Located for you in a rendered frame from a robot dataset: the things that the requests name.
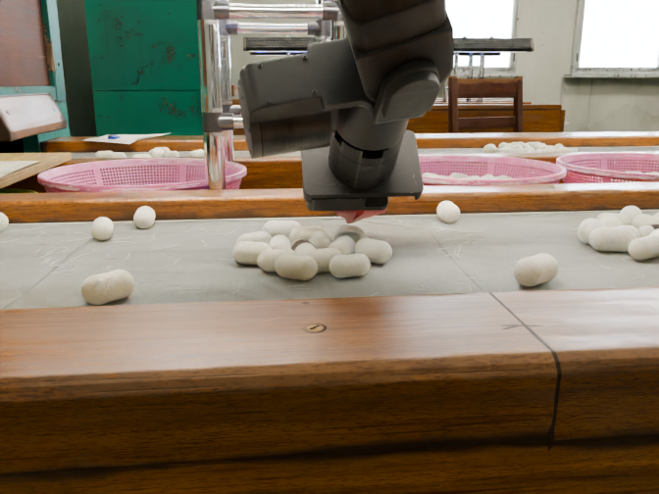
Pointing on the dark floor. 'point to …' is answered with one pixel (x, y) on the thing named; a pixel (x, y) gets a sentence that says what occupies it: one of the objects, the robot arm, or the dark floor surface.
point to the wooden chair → (497, 88)
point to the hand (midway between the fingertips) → (349, 213)
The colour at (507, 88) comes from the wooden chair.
